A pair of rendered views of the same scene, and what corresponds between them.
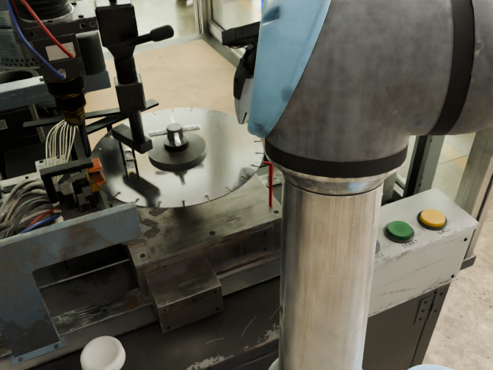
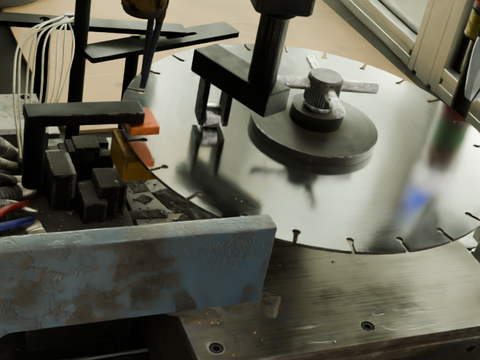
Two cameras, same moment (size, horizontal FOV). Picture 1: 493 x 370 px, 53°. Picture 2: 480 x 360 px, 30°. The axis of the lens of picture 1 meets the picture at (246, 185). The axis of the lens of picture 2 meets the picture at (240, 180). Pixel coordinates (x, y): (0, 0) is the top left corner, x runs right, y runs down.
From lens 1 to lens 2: 0.31 m
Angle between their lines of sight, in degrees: 6
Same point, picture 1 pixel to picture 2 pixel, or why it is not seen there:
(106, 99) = not seen: hidden behind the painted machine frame
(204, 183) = (388, 209)
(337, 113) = not seen: outside the picture
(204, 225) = (347, 306)
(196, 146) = (358, 128)
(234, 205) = (406, 274)
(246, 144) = (458, 148)
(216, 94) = not seen: hidden behind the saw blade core
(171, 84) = (212, 15)
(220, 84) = (309, 36)
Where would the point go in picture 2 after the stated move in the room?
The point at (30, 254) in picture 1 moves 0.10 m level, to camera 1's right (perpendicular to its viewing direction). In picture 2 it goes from (15, 292) to (186, 319)
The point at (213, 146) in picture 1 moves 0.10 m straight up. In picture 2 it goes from (389, 137) to (422, 33)
